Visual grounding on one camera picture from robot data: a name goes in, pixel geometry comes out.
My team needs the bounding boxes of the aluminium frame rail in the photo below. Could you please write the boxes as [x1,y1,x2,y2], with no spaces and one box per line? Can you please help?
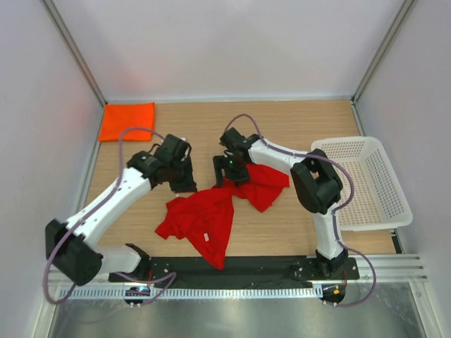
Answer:
[42,255,429,287]

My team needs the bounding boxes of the slotted cable duct rail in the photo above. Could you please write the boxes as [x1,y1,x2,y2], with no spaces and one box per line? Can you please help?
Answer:
[68,285,323,300]

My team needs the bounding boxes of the white plastic perforated basket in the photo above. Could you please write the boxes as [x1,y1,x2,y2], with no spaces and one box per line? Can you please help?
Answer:
[311,136,413,232]

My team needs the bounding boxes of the red t shirt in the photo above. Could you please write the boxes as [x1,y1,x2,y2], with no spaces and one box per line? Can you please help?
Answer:
[155,164,290,270]

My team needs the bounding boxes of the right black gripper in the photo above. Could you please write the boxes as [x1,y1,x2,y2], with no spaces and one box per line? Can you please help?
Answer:
[213,154,250,190]

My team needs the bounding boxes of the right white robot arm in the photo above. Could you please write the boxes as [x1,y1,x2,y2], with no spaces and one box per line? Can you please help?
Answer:
[213,127,348,279]

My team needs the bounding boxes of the folded orange t shirt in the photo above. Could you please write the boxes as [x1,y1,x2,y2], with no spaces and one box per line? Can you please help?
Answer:
[98,102,155,142]

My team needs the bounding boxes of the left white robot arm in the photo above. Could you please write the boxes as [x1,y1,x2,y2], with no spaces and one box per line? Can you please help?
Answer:
[45,134,197,286]

